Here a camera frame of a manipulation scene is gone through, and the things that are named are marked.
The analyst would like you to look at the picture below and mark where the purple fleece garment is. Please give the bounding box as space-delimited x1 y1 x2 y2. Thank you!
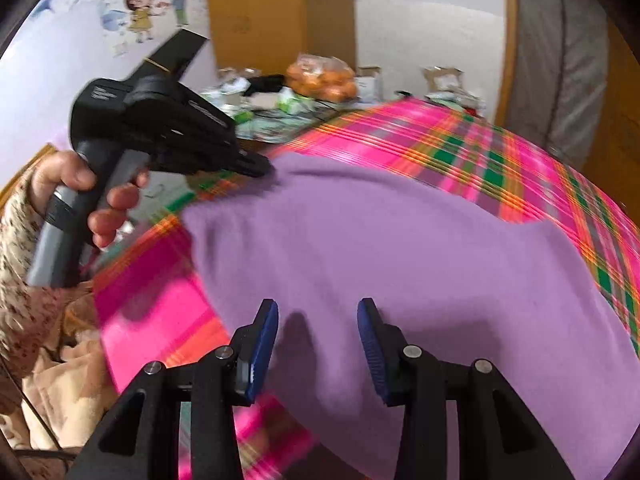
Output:
182 154 639 479

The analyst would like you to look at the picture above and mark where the person's left forearm sleeve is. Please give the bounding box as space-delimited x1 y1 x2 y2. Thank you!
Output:
1 172 65 378

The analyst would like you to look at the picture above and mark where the person's left hand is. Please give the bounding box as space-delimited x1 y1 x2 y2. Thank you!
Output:
29 149 151 250

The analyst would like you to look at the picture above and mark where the cluttered glass side table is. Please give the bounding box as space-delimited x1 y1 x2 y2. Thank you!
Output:
200 67 357 144

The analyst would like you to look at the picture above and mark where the pink plaid tablecloth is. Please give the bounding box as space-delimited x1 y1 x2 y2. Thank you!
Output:
94 99 639 479

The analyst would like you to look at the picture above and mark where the bag of oranges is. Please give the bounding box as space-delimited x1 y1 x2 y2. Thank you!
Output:
285 54 358 103

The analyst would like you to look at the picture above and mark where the white cardboard box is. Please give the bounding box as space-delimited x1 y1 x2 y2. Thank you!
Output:
355 66 384 103

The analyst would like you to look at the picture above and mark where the wooden wardrobe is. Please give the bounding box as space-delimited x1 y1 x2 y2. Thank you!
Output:
207 0 357 75

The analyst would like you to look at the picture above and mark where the beige blanket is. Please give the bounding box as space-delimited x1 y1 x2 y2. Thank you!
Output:
8 282 116 450

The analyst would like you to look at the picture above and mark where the brown cardboard parcel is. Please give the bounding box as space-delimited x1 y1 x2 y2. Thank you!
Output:
422 66 463 92

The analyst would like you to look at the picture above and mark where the wooden door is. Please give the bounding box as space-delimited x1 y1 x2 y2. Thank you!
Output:
584 23 640 221

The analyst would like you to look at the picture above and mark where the plastic-covered doorway curtain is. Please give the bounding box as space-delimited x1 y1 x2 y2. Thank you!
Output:
506 0 608 169

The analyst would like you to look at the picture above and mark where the cartoon wall sticker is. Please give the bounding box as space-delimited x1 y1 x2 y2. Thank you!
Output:
34 0 208 59

